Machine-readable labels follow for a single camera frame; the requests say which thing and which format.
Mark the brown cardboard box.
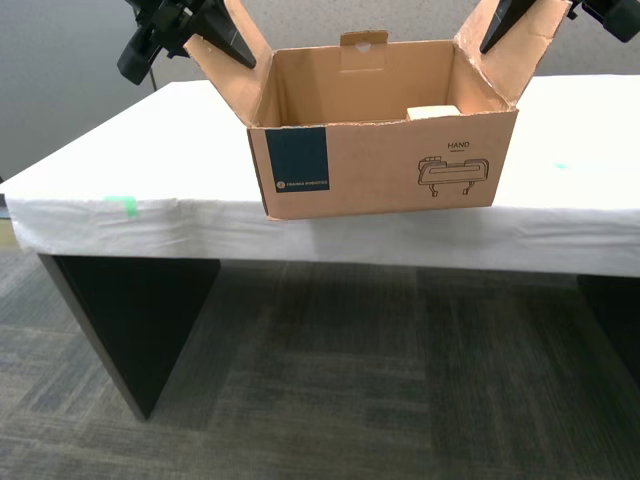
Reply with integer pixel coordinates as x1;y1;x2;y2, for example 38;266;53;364
183;0;574;222

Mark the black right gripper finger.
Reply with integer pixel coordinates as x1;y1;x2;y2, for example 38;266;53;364
582;0;640;44
478;0;539;55

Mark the bent light green tape piece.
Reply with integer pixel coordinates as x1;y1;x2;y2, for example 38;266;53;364
103;194;141;219

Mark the dark table frame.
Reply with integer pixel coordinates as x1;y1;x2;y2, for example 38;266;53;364
38;253;640;420

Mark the light wooden block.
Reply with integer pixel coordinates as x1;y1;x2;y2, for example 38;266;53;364
405;104;462;123

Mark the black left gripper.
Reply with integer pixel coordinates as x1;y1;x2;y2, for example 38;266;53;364
116;0;258;86

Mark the white table cloth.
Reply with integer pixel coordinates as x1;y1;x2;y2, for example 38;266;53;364
0;74;640;279

